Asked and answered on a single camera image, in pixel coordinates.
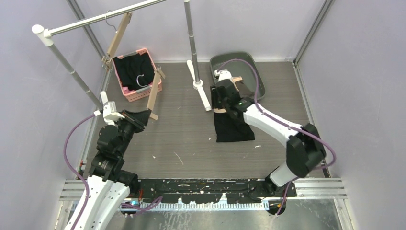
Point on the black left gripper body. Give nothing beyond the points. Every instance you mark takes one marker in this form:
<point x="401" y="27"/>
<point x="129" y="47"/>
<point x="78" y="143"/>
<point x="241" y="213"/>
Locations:
<point x="129" y="125"/>

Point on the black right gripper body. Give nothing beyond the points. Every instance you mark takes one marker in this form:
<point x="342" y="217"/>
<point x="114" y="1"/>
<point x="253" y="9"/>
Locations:
<point x="217" y="102"/>

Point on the black underwear with beige waistband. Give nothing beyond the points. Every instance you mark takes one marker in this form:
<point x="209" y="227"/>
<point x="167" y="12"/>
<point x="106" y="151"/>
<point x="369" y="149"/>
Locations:
<point x="230" y="130"/>

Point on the beige clip hanger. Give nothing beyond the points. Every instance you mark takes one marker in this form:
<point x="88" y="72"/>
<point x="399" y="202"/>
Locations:
<point x="158" y="74"/>
<point x="119" y="32"/>

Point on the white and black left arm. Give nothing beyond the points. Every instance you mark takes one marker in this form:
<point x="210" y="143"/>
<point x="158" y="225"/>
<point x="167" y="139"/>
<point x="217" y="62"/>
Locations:
<point x="107" y="185"/>

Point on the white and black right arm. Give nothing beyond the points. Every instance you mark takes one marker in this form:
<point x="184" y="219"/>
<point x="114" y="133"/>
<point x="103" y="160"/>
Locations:
<point x="304" y="149"/>

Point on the grey-brown underwear with beige waistband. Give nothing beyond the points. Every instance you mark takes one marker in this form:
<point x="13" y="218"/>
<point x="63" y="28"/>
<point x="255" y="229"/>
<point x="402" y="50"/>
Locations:
<point x="241" y="87"/>

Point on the beige clip hanger on rack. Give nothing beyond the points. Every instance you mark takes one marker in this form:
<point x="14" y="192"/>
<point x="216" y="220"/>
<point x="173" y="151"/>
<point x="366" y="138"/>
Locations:
<point x="119" y="32"/>

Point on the grey-green plastic tub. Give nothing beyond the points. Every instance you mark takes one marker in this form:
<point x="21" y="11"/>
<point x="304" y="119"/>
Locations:
<point x="239" y="69"/>

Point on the pink perforated plastic basket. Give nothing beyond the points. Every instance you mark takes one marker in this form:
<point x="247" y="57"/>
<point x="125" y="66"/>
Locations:
<point x="138" y="94"/>

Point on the black clothes in basket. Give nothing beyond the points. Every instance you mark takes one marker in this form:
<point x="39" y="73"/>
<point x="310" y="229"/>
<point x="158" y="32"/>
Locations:
<point x="135" y="71"/>

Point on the white and metal clothes rack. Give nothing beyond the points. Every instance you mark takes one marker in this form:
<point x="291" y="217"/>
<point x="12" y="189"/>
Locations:
<point x="45" y="35"/>

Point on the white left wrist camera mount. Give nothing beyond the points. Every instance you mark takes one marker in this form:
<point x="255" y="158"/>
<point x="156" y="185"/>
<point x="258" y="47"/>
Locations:
<point x="109" y="112"/>

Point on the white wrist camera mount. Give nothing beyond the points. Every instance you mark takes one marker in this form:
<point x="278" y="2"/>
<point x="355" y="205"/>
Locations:
<point x="109" y="112"/>
<point x="221" y="75"/>

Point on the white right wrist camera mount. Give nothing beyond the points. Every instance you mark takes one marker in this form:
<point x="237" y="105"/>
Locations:
<point x="221" y="75"/>

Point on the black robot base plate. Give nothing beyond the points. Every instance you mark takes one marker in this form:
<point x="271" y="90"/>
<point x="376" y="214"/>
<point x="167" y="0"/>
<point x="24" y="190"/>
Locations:
<point x="204" y="191"/>

